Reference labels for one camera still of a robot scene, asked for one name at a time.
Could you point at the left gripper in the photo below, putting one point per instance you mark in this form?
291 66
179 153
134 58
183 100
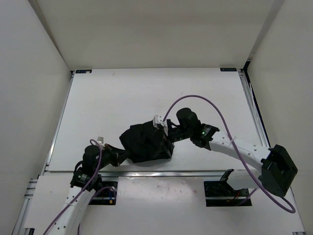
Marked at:
115 152

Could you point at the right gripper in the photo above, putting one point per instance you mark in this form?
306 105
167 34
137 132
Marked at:
169 135

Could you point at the black pleated skirt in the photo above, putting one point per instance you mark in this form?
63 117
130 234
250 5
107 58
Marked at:
146 143

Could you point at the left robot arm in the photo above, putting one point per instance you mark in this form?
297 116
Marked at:
86 184

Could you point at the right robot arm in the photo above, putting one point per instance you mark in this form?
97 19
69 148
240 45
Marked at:
274 168

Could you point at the right blue corner label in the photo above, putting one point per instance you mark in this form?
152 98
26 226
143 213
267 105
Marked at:
228 69

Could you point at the blue corner label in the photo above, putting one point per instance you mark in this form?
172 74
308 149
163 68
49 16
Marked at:
83 71
228 69

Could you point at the left blue corner label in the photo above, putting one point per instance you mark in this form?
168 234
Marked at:
83 71

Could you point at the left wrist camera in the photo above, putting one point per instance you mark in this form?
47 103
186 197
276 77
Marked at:
100 141

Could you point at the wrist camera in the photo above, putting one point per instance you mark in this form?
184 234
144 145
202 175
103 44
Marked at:
100 141
161 124

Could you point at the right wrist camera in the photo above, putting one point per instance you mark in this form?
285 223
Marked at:
161 124

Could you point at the front aluminium rail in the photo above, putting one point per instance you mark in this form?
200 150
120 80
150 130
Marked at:
163 174

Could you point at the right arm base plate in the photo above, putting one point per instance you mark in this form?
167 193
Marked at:
220 194

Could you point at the left aluminium rail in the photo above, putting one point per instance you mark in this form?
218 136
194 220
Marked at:
27 196

